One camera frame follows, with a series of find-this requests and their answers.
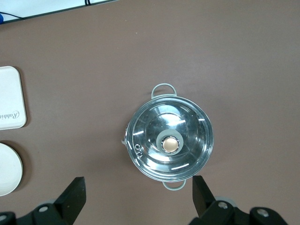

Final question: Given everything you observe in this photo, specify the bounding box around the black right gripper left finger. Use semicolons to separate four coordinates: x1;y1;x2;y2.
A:
16;177;86;225

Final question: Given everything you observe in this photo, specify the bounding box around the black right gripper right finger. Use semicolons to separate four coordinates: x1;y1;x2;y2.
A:
188;176;251;225

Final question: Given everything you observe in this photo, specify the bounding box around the cream round plate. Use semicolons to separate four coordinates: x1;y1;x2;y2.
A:
0;142;23;197

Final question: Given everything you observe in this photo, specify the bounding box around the stainless steel electric pot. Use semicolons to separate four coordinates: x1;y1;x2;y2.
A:
120;82;215;191

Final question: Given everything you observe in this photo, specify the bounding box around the glass pot lid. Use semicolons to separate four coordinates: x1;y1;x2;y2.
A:
128;96;214;181

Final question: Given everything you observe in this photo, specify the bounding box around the cream rectangular tray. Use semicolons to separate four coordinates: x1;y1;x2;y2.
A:
0;66;27;131

